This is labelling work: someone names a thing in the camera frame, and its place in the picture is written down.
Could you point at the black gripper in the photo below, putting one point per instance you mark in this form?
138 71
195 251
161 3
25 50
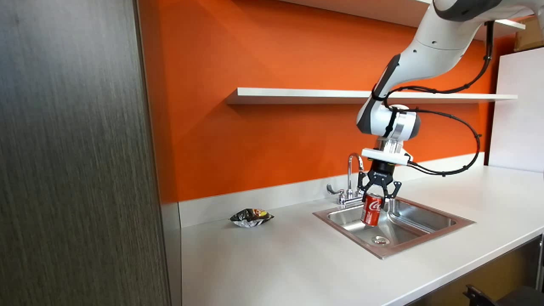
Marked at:
382 173

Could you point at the red soda can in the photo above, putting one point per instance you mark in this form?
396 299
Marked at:
372 212

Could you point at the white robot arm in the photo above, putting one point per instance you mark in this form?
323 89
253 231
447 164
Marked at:
442 40

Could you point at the chrome sink faucet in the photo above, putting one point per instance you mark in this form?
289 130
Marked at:
350 181

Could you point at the stainless steel sink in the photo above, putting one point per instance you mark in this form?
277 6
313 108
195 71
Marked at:
418 227

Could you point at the crumpled chip bag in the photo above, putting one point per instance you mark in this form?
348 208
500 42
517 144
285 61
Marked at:
250 219

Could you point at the white tall cabinet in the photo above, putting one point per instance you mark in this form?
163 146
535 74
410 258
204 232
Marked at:
518 113

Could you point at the black chair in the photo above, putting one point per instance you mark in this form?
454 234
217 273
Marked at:
510 299

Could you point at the cardboard box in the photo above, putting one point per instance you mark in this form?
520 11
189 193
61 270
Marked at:
532 37

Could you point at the dark wood cabinet panel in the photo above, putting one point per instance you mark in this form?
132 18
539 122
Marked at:
73 159

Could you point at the white wall shelf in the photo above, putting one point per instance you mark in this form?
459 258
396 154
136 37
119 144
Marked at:
311 96

